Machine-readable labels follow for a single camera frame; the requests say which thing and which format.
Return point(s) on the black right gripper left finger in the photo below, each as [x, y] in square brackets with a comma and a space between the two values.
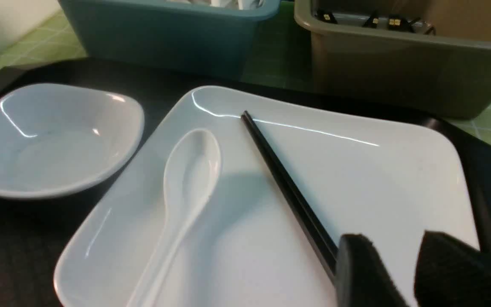
[361, 279]

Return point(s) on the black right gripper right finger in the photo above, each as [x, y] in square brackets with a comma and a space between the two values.
[451, 273]

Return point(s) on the black chopsticks pair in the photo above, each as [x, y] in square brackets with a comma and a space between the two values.
[320, 241]

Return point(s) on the large white square plate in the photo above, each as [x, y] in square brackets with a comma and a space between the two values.
[387, 180]

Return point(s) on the white ceramic soup spoon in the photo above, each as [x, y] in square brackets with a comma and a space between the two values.
[191, 174]

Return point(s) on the brown plastic chopstick bin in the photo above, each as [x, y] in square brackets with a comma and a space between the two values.
[448, 74]

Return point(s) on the black chopsticks in bin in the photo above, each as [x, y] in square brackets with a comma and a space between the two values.
[392, 22]

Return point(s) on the teal plastic spoon bin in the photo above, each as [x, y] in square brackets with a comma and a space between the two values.
[206, 37]

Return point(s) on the black serving tray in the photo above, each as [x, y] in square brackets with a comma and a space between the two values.
[33, 233]

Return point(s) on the small white square bowl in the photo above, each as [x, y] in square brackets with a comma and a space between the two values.
[57, 140]

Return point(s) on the large white plastic tub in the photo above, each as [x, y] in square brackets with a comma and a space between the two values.
[18, 17]

